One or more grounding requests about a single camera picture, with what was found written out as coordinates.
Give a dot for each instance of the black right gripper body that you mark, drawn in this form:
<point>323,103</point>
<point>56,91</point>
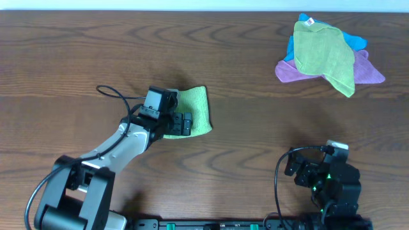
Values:
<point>302,172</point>

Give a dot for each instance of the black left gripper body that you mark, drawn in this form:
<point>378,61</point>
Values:
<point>180,123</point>

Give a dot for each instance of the light green microfiber cloth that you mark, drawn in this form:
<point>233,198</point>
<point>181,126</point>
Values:
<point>194,101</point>

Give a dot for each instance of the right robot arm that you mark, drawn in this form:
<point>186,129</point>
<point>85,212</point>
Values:
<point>335,189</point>

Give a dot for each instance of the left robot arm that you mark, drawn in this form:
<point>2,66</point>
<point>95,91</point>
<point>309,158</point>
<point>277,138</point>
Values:
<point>77,192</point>

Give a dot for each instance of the purple microfiber cloth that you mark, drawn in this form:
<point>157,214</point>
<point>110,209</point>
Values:
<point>364,71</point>

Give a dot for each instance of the olive green microfiber cloth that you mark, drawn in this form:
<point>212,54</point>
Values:
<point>340,75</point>

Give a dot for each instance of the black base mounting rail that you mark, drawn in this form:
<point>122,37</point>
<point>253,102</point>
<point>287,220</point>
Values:
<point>249,225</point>

